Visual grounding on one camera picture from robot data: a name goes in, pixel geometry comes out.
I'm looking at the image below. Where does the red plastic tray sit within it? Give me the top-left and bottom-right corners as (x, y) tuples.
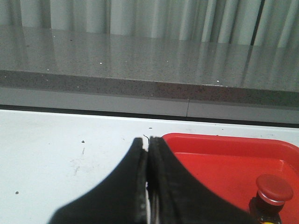
(163, 133), (299, 224)

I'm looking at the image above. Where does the grey stone counter ledge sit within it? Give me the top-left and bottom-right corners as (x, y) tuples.
(0, 26), (299, 107)

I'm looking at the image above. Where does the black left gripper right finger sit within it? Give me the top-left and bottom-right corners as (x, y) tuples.
(148, 137), (257, 224)

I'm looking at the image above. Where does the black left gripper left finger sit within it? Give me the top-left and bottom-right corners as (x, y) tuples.
(50, 138), (148, 224)

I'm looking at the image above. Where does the red mushroom push button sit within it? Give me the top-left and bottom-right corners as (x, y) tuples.
(249, 174), (293, 224)

